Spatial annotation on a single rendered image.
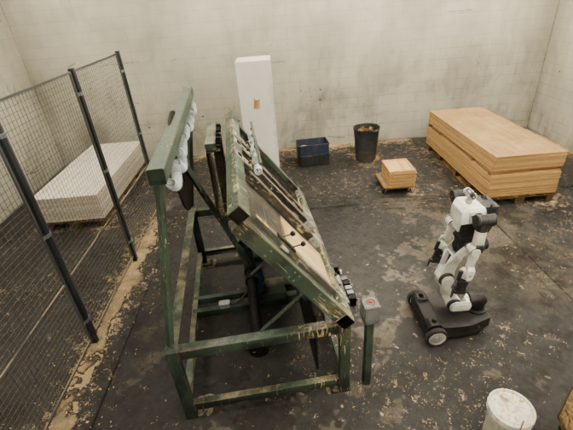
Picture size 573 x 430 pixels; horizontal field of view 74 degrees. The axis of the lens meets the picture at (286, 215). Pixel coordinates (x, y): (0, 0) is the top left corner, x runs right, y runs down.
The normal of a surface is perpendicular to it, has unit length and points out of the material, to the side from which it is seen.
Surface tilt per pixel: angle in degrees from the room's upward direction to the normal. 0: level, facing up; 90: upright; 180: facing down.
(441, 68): 90
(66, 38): 90
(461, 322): 0
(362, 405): 0
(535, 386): 0
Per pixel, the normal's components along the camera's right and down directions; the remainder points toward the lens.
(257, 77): 0.05, 0.50
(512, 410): -0.07, -0.86
